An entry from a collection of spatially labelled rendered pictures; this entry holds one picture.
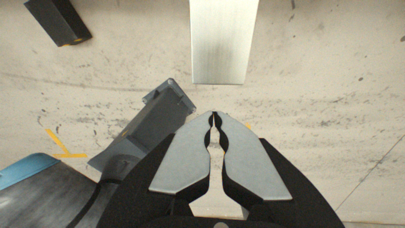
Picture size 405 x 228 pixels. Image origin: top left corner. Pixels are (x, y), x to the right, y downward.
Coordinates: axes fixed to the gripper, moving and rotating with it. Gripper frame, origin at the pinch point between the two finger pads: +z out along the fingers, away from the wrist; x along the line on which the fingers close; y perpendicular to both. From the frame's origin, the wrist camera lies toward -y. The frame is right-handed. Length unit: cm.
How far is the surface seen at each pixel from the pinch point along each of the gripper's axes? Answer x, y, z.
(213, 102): 3, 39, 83
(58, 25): -82, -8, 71
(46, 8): -84, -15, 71
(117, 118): -79, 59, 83
